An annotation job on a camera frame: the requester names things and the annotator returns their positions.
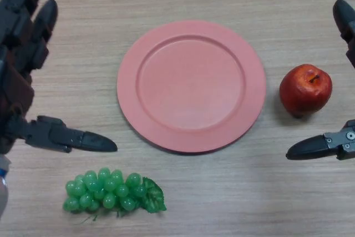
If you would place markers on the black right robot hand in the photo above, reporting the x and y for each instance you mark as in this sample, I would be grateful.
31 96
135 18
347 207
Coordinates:
313 148

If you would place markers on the green grape bunch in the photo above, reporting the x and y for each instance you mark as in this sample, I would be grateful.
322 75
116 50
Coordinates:
108 189

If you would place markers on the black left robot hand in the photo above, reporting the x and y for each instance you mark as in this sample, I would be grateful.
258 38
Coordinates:
16 90

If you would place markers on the pink round plate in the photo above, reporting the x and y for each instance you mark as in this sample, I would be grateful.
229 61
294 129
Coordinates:
191 87

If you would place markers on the red apple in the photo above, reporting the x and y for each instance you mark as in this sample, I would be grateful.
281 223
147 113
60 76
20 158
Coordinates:
303 92

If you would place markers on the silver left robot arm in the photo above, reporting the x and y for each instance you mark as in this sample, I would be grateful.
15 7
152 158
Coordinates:
2 192

